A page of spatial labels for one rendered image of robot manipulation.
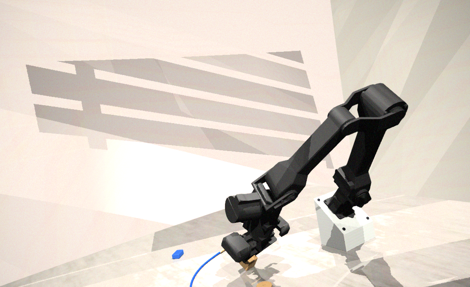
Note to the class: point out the blue block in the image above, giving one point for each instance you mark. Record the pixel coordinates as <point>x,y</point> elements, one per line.
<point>177,254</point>

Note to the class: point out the tan wooden spool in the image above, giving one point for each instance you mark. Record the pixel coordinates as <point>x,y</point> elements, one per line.
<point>264,284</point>

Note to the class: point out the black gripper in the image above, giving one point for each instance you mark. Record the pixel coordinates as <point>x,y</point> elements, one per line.
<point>259,236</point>

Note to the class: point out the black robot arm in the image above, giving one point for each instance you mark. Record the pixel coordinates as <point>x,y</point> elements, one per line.
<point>378,109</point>

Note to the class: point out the brown wooden block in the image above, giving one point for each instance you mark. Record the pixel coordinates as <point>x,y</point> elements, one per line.
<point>250,263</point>

